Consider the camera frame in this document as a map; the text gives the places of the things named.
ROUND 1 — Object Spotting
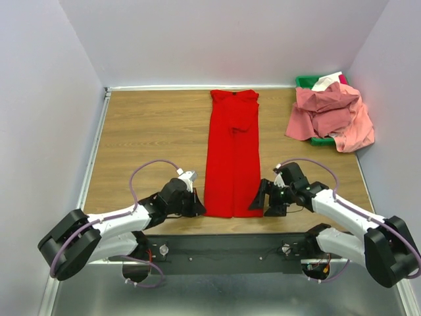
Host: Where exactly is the aluminium frame rail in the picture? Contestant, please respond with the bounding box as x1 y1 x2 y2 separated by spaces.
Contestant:
76 87 112 210
51 233 405 264

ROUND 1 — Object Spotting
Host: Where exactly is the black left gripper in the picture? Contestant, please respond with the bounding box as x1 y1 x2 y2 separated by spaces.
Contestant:
166 188 207 219

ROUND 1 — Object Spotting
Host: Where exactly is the aluminium frame rail front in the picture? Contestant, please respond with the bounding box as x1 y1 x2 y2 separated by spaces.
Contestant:
51 233 405 264

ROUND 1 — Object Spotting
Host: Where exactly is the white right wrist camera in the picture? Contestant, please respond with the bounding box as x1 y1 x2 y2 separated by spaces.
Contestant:
274 172 285 188

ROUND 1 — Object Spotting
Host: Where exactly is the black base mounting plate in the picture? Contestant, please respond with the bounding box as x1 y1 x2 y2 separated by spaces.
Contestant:
128 232 327 275

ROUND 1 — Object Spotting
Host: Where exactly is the magenta cloth in bin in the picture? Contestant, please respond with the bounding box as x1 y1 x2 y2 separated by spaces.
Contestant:
338 74 348 85

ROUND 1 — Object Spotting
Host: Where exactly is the aluminium frame rail left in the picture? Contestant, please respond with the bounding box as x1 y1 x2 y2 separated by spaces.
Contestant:
76 87 112 210

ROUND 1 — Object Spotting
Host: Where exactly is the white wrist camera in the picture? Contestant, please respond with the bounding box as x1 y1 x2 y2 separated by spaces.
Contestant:
176 168 197 193
274 172 285 188

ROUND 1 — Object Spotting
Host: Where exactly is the white cloth in bin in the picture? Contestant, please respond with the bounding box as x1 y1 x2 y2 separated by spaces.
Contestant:
311 72 343 92

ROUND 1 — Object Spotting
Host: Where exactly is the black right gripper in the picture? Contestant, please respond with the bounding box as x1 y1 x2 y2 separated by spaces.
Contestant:
247 177 295 217

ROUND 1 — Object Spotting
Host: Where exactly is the pink t shirt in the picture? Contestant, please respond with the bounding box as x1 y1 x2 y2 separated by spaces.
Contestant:
285 82 375 153

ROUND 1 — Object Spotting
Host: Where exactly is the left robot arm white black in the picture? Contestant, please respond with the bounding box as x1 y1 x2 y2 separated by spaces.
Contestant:
37 171 205 281

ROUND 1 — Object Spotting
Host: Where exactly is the red t shirt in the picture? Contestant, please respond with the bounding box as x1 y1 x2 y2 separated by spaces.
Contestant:
204 90 263 218

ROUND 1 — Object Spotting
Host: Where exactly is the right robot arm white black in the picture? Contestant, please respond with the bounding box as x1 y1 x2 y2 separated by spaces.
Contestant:
249 160 420 288

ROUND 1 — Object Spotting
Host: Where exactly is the green plastic bin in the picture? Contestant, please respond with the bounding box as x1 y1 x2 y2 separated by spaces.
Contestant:
295 76 335 146

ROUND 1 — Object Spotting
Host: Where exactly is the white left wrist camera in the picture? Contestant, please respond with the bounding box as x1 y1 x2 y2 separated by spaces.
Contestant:
176 168 197 193

